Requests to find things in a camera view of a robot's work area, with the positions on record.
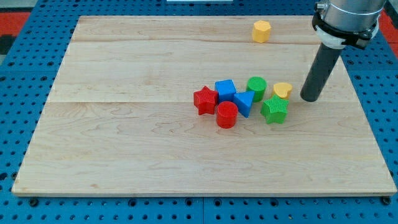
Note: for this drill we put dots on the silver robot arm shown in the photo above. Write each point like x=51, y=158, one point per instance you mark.
x=339, y=23

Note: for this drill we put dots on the blue triangle block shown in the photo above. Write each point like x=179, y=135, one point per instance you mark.
x=244, y=102

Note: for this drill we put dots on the yellow hexagon block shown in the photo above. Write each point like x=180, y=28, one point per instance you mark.
x=261, y=31

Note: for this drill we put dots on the red star block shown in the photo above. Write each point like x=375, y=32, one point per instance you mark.
x=205, y=100

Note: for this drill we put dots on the red cylinder block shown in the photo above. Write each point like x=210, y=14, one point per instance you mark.
x=227, y=113

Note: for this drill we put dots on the blue cube block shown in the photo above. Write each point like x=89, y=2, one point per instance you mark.
x=226, y=90

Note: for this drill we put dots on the light wooden board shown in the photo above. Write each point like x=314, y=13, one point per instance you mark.
x=120, y=121

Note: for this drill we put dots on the green cylinder block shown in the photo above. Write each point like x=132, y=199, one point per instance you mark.
x=258, y=85

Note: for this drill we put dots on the green star block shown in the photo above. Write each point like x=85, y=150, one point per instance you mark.
x=275, y=110

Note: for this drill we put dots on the yellow heart block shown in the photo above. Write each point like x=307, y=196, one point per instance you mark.
x=282, y=90

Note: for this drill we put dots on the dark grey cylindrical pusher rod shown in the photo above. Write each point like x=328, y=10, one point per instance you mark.
x=318, y=75

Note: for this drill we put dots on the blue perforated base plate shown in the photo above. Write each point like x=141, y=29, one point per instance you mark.
x=27, y=73

